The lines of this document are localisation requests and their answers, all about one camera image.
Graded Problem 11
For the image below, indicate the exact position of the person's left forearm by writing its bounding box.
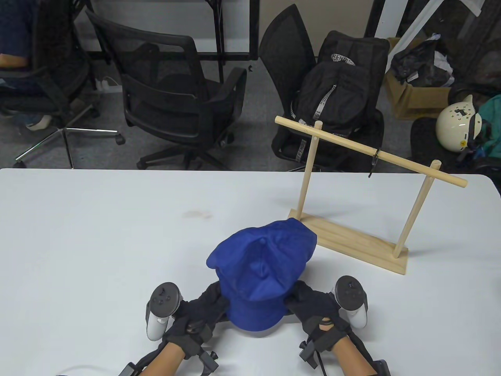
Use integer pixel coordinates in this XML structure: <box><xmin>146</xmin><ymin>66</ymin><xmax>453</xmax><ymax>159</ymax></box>
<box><xmin>143</xmin><ymin>341</ymin><xmax>186</xmax><ymax>376</ymax></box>

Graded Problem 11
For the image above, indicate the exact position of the cream white helmet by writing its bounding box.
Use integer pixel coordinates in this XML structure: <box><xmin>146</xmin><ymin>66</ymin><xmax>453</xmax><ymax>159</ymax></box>
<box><xmin>436</xmin><ymin>95</ymin><xmax>483</xmax><ymax>153</ymax></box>

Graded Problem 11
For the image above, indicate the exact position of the grey hand controller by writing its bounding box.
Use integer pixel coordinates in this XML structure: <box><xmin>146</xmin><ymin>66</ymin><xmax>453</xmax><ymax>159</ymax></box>
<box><xmin>146</xmin><ymin>282</ymin><xmax>184</xmax><ymax>341</ymax></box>
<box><xmin>332</xmin><ymin>275</ymin><xmax>369</xmax><ymax>329</ymax></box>

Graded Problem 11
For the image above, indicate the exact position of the black backpack on chair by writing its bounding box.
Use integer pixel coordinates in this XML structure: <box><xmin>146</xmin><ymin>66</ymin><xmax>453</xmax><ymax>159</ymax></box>
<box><xmin>258</xmin><ymin>4</ymin><xmax>386</xmax><ymax>173</ymax></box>

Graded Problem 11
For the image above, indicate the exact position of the teal bag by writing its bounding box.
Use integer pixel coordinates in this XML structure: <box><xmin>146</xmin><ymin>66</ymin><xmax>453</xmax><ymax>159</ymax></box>
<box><xmin>472</xmin><ymin>96</ymin><xmax>501</xmax><ymax>157</ymax></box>

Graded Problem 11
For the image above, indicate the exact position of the black mesh office chair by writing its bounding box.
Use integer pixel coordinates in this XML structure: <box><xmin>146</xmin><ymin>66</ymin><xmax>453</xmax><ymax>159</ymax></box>
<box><xmin>85</xmin><ymin>9</ymin><xmax>248</xmax><ymax>171</ymax></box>

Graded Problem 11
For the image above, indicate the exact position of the cardboard box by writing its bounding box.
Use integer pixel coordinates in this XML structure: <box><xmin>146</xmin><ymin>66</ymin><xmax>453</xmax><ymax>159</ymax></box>
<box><xmin>384</xmin><ymin>37</ymin><xmax>452</xmax><ymax>120</ymax></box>

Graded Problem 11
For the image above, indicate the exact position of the grey right hand controller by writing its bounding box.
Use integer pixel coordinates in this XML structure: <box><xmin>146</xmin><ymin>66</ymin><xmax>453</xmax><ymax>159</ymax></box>
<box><xmin>332</xmin><ymin>275</ymin><xmax>369</xmax><ymax>329</ymax></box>

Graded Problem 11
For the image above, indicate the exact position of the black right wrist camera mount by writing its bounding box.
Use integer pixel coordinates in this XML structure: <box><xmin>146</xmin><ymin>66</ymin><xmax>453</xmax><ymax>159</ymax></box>
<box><xmin>299</xmin><ymin>340</ymin><xmax>392</xmax><ymax>376</ymax></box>

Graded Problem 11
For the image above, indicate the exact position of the white metal bar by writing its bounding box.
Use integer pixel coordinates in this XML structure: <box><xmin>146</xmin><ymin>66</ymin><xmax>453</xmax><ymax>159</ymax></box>
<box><xmin>386</xmin><ymin>0</ymin><xmax>433</xmax><ymax>73</ymax></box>

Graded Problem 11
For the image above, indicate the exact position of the person's left hand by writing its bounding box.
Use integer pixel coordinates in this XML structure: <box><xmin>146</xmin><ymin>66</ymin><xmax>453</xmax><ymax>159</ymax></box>
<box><xmin>162</xmin><ymin>281</ymin><xmax>231</xmax><ymax>359</ymax></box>

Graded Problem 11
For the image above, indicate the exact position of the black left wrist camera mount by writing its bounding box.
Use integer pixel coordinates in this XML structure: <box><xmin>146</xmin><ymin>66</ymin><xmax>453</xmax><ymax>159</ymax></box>
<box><xmin>117</xmin><ymin>344</ymin><xmax>220</xmax><ymax>376</ymax></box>

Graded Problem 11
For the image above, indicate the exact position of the blue baseball cap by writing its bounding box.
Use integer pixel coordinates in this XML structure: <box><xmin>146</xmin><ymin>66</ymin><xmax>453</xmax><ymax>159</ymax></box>
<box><xmin>207</xmin><ymin>219</ymin><xmax>317</xmax><ymax>333</ymax></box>

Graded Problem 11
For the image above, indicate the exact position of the black plastic bag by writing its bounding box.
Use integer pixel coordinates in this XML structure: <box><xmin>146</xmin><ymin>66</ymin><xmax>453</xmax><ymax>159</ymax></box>
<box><xmin>391</xmin><ymin>39</ymin><xmax>454</xmax><ymax>87</ymax></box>

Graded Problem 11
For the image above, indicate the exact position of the person's right hand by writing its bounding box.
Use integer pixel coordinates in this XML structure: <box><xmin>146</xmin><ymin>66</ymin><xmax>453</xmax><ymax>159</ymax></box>
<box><xmin>285</xmin><ymin>280</ymin><xmax>353</xmax><ymax>351</ymax></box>

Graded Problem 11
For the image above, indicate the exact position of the grey left hand controller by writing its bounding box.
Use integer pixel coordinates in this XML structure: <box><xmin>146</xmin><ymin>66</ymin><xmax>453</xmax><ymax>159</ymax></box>
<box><xmin>146</xmin><ymin>282</ymin><xmax>184</xmax><ymax>341</ymax></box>

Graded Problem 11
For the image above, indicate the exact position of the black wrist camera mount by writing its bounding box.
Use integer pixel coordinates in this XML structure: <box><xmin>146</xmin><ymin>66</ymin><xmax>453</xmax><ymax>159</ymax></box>
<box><xmin>299</xmin><ymin>340</ymin><xmax>392</xmax><ymax>376</ymax></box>
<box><xmin>117</xmin><ymin>344</ymin><xmax>220</xmax><ymax>376</ymax></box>

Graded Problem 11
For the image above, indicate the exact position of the wooden hanging rack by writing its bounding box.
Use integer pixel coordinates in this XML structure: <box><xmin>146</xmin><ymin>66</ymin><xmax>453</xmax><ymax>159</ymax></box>
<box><xmin>275</xmin><ymin>116</ymin><xmax>468</xmax><ymax>275</ymax></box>

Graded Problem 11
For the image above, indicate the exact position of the black chair with chrome base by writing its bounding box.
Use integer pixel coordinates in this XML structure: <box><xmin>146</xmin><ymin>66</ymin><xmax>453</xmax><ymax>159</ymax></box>
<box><xmin>0</xmin><ymin>0</ymin><xmax>126</xmax><ymax>170</ymax></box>

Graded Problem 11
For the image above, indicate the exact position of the black s-hook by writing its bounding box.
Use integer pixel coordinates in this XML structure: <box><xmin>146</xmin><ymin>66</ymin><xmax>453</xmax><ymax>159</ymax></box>
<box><xmin>368</xmin><ymin>149</ymin><xmax>382</xmax><ymax>179</ymax></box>

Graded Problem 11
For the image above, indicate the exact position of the person's right forearm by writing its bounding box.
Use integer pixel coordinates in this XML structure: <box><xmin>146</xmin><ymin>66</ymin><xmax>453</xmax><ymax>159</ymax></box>
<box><xmin>331</xmin><ymin>335</ymin><xmax>376</xmax><ymax>376</ymax></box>

